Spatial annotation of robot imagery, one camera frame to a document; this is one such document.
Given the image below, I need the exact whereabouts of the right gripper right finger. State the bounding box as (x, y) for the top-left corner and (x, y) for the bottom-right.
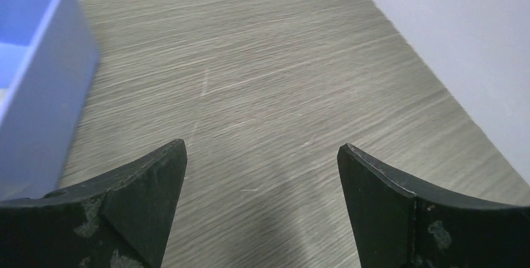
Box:
(337, 144), (529, 267)

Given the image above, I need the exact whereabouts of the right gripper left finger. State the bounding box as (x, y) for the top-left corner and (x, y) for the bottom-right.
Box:
(1, 139), (188, 267)

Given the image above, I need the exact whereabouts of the blue compartment tray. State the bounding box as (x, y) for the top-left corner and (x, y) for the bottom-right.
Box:
(1, 0), (99, 200)

